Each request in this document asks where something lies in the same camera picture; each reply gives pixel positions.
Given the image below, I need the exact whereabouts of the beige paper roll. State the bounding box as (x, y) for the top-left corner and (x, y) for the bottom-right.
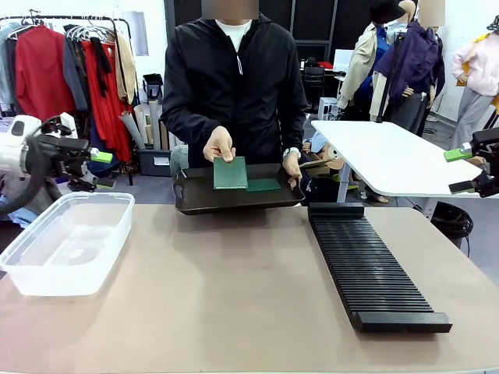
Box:
(147, 98), (162, 151)

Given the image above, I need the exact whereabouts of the cardboard box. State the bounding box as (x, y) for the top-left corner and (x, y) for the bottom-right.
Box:
(299, 154), (341, 177)

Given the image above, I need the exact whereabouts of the red dress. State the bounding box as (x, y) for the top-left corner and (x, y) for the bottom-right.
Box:
(80, 39), (133, 164)

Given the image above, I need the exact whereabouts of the black bucket hat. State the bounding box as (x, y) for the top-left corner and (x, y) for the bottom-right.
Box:
(369, 0), (407, 26)

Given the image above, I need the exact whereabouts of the person in black jacket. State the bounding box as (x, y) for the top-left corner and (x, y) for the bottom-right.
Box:
(160, 11), (310, 203)

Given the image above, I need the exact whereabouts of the beige hanging garment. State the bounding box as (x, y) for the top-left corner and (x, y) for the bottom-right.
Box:
(114, 32), (138, 105)

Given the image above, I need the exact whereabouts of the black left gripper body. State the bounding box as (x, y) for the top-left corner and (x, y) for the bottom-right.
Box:
(37, 134), (91, 177)

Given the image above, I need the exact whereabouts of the grey storage bin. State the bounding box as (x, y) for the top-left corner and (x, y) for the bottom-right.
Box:
(136, 147), (173, 178)

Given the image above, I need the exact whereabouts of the black coiled cable bundle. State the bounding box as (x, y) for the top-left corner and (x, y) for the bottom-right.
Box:
(430, 201), (475, 239)

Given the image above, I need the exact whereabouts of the grey hanging jacket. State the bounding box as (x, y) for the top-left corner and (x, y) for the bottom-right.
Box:
(62, 35), (90, 113)

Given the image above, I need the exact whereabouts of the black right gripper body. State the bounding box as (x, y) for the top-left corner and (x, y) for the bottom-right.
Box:
(470, 127), (499, 160)

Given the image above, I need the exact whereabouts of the person's right hand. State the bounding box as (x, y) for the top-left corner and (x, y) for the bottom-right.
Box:
(203, 125), (237, 163)

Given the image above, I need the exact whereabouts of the white side table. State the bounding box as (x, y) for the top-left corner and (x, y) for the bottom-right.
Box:
(310, 119), (499, 204)

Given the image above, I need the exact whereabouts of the black office chair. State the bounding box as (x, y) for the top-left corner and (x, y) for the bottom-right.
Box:
(303, 65), (327, 111)

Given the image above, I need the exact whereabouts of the person's left hand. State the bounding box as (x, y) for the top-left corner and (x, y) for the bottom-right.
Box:
(282, 154), (304, 190)

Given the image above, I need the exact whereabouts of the black hanging scarf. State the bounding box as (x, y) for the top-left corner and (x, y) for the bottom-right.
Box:
(90, 36), (113, 99)

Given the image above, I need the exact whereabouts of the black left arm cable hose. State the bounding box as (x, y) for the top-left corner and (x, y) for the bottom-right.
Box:
(0, 136), (44, 216)

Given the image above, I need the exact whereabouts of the white monitor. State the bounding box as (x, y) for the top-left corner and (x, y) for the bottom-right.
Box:
(332, 48), (358, 73)

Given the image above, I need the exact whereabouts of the person's left forearm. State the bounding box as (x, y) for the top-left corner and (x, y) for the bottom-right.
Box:
(272, 97), (310, 155)

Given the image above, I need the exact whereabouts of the mannequin in pink sweater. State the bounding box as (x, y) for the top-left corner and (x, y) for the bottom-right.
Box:
(451, 32), (499, 152)

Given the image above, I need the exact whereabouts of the clear plastic box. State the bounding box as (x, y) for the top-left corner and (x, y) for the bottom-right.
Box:
(0, 191), (136, 298)

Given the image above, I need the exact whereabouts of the green PCB board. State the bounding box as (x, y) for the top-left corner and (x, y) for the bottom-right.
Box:
(245, 178), (282, 193)
(212, 155), (249, 191)

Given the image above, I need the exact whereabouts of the red shirt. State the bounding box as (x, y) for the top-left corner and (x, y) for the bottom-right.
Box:
(14, 24), (77, 122)

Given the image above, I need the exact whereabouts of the mannequin in purple jacket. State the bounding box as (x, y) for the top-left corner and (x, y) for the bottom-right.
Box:
(373, 18), (446, 136)

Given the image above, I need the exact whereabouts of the black slotted PCB rack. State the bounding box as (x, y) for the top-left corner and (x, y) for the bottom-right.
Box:
(307, 202), (455, 334)

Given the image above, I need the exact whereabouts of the black rectangular tray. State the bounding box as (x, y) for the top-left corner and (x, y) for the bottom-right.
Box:
(172, 163), (306, 217)

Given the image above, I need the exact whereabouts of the black tripod pole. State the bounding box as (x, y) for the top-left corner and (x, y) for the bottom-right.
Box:
(375, 32), (403, 124)

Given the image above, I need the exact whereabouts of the person's right forearm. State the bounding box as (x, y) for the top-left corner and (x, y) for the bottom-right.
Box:
(160, 97), (221, 151)

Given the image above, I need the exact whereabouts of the mannequin in beige coat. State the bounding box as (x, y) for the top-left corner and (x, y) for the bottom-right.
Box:
(336, 0), (416, 122)

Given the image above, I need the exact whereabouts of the grey cloth pile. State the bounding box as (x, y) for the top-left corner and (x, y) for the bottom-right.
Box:
(0, 171), (65, 223)

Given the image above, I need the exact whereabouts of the black clothes rail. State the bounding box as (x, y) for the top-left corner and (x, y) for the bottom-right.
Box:
(0, 14), (136, 187)

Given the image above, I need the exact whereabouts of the grey paper roll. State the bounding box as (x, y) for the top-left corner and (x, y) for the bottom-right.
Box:
(118, 109), (146, 151)

